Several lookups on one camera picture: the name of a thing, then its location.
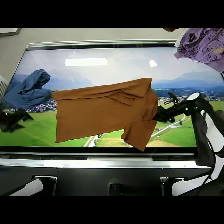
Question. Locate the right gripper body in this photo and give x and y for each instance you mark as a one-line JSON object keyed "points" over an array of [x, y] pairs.
{"points": [[165, 114]]}

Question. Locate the brown shirt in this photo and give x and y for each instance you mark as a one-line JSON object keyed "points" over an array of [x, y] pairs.
{"points": [[96, 113]]}

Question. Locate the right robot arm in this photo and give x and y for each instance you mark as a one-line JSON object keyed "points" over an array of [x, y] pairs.
{"points": [[203, 126]]}

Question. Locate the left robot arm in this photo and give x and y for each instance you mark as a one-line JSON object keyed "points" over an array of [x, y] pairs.
{"points": [[13, 120]]}

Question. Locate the purple garment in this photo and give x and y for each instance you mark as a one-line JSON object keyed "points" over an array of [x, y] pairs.
{"points": [[203, 45]]}

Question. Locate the blue garment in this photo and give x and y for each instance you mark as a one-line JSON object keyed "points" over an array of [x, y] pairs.
{"points": [[28, 93]]}

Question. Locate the silver frame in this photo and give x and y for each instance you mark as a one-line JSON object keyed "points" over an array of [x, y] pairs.
{"points": [[100, 162]]}

